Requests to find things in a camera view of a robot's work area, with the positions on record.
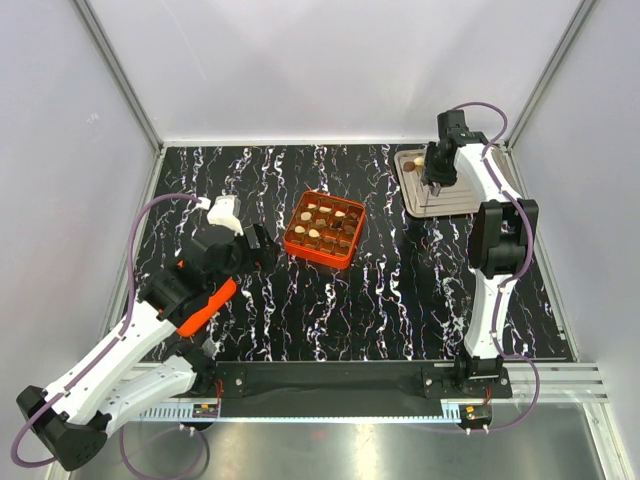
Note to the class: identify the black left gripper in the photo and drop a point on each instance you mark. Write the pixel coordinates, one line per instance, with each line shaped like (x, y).
(268, 250)

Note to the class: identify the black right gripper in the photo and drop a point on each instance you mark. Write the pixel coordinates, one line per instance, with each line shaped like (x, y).
(445, 179)

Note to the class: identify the orange chocolate box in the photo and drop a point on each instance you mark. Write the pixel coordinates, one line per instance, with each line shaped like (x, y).
(325, 229)

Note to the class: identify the orange box lid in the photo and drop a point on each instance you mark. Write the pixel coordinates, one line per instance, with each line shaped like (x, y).
(215, 302)

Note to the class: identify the metal tongs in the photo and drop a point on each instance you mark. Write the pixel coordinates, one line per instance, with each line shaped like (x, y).
(430, 204)

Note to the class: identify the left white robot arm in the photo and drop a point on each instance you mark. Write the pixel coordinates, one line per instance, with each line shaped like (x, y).
(75, 415)

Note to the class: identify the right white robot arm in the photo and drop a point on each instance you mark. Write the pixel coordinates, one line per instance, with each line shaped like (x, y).
(500, 250)

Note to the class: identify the silver metal tray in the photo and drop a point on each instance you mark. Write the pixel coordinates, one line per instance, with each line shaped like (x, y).
(440, 200)

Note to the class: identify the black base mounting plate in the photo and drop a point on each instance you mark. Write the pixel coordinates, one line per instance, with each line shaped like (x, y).
(428, 379)

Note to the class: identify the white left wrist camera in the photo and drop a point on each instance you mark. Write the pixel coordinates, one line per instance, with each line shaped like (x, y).
(225, 213)

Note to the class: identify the aluminium frame rail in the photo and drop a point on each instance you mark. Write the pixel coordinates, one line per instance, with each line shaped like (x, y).
(106, 51)

